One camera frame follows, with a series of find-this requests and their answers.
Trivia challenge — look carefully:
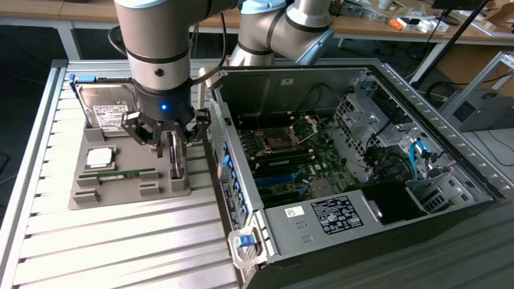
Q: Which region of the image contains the open black PC case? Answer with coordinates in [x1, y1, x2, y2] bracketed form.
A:
[198, 58, 509, 289]

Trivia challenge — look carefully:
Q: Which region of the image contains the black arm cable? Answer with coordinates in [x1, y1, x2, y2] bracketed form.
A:
[107, 11, 231, 88]

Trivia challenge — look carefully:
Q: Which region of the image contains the grey computer tower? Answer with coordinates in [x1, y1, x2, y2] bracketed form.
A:
[439, 89, 514, 133]

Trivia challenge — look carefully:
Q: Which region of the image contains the grey case handle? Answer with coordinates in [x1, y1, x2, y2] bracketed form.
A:
[227, 227, 268, 269]
[198, 66, 223, 117]

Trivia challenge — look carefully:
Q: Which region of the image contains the black expansion slot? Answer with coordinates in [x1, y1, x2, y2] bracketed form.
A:
[259, 189, 306, 202]

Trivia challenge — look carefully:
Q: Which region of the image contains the brown cardboard piece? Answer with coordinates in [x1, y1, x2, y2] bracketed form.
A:
[483, 2, 514, 37]

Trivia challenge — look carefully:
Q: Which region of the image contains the metal disk bay cage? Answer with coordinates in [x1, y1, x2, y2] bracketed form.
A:
[332, 90, 402, 151]

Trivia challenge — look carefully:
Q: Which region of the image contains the metal socket cover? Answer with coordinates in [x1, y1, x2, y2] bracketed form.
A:
[284, 115, 322, 142]

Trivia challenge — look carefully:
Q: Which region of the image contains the blue expansion slot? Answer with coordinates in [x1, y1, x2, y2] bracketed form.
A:
[255, 172, 303, 187]

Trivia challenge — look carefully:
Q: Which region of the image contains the wooden desk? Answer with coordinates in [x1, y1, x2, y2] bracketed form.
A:
[0, 0, 242, 61]
[331, 0, 514, 88]

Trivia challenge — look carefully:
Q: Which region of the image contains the metal disk bay bracket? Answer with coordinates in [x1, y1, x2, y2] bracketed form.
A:
[404, 174, 475, 211]

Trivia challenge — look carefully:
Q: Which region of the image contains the white flat box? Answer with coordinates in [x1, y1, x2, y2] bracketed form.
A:
[415, 18, 450, 33]

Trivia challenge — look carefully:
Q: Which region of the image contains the aluminium profile frame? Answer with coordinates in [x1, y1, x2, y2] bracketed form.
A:
[439, 49, 514, 115]

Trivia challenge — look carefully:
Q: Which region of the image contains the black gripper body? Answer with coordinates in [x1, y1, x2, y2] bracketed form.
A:
[133, 78, 196, 123]

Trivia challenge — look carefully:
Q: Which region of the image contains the grey parts rack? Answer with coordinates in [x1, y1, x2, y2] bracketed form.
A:
[68, 92, 192, 211]

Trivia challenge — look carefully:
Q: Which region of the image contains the blue SATA wire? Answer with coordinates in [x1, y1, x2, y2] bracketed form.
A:
[407, 140, 432, 181]

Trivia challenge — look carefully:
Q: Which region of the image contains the CPU socket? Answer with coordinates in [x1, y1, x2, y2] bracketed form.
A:
[256, 128, 300, 151]

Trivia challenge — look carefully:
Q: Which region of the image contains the black RAM slot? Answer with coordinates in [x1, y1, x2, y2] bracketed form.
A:
[244, 149, 314, 161]

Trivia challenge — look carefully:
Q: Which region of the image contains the low-profile graphics card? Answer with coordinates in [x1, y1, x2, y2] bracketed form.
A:
[167, 131, 185, 181]

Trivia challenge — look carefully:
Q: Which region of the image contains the black tripod pole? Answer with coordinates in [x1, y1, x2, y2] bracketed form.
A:
[408, 0, 493, 88]

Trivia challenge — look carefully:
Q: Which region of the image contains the black monitor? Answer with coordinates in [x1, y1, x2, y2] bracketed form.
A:
[431, 0, 483, 26]

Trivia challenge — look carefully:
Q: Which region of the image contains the green RAM stick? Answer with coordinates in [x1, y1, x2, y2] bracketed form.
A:
[79, 169, 156, 181]

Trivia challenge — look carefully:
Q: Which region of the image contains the green motherboard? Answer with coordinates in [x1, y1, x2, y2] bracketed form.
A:
[236, 114, 362, 208]

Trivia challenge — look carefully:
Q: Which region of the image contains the grey power supply unit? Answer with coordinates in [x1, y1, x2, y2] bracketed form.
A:
[260, 192, 380, 258]

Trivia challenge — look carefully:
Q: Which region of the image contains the silver CPU chip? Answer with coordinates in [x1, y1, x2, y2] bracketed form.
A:
[85, 147, 117, 169]

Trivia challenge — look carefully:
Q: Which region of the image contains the grey chipset heatsink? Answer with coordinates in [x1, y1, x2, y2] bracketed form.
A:
[308, 179, 336, 196]

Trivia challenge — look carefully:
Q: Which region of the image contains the grey metal device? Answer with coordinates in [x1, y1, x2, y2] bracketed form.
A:
[332, 0, 366, 18]

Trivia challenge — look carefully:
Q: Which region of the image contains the hard disk with blue carrier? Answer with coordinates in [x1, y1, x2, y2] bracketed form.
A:
[68, 73, 140, 138]

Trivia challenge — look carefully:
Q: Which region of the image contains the black power wire bundle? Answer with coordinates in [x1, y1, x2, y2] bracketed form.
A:
[364, 147, 407, 182]

